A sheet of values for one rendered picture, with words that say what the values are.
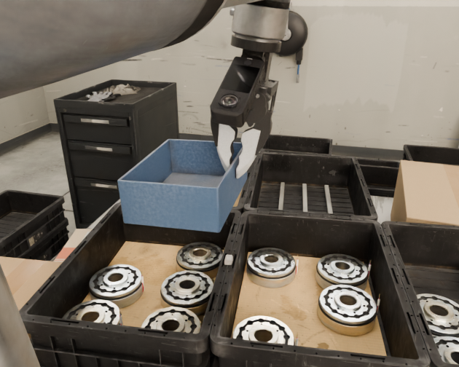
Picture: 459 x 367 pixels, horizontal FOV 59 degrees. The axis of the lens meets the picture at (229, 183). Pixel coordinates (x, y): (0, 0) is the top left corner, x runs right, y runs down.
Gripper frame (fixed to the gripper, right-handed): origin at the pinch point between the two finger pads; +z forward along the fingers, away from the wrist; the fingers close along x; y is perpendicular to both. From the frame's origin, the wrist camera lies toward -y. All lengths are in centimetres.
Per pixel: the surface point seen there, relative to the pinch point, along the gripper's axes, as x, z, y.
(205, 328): -2.5, 18.8, -14.7
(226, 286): -2.7, 18.7, -4.6
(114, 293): 18.5, 28.8, -3.6
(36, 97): 291, 110, 306
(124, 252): 25.5, 32.6, 13.0
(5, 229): 105, 78, 59
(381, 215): -37, 37, 74
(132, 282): 16.8, 28.5, 0.0
